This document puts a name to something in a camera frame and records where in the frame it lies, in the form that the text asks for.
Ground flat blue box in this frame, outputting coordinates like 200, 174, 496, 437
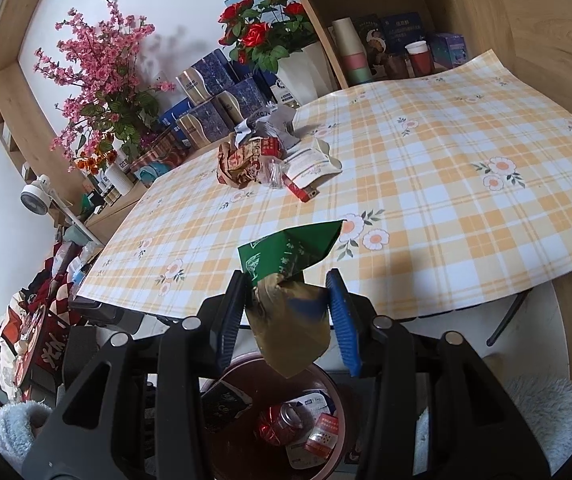
158, 97, 197, 131

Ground yellow checkered floral tablecloth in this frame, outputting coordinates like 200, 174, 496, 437
73, 49, 572, 331

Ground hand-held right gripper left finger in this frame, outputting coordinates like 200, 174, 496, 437
21, 270, 254, 480

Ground red checkered cloth pile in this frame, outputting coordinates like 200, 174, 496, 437
0, 240, 102, 401

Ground crushed red can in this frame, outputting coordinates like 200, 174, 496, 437
253, 402, 309, 446

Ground dark blue carton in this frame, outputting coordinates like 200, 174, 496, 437
231, 57, 267, 83

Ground decorated tin box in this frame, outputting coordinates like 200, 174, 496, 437
131, 132, 187, 181

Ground white desk fan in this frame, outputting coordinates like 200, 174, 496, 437
20, 174, 97, 241

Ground orange flowers in white vase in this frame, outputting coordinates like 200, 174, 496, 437
73, 150, 134, 196

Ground light blue small box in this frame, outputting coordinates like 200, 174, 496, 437
433, 32, 467, 68

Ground stack of pastel paper cups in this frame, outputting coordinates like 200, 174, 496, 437
331, 16, 374, 88

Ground red orange paper box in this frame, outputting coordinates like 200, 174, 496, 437
286, 180, 318, 204

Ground red white small packet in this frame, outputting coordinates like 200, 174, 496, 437
305, 412, 341, 456

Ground green gold wrapper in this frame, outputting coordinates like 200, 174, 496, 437
237, 220, 344, 378

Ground black plastic case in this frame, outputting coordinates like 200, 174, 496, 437
68, 295, 142, 331

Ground grey paper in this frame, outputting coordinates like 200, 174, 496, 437
233, 107, 302, 151

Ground black paper box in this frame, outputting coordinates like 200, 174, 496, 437
201, 380, 254, 433

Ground red roses in white pot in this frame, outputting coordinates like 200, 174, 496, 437
216, 0, 339, 106

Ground clear plastic wrapper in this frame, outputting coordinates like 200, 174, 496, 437
261, 157, 292, 190

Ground cartoon print box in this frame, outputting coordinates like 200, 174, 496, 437
353, 14, 387, 61

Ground red cup with white lid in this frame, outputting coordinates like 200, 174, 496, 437
405, 40, 437, 77

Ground brown paper bag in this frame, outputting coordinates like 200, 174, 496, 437
216, 135, 287, 191

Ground dark red trash bin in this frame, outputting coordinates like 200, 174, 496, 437
196, 352, 382, 480

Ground brown cup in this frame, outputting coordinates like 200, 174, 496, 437
383, 54, 412, 80

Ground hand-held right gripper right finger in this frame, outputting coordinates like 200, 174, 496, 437
325, 268, 552, 480

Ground pink blossom plant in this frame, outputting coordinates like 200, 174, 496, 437
33, 0, 177, 161

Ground black folding table frame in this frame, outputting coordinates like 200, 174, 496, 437
486, 287, 533, 348

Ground white paper pouch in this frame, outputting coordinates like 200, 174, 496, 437
283, 141, 343, 186

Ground dark blue shelf box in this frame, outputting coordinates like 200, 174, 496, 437
378, 12, 427, 56

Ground row of small dark bottles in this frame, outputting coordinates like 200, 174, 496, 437
86, 185, 117, 208

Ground blue white badge carton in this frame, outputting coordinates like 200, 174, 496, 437
266, 67, 302, 111

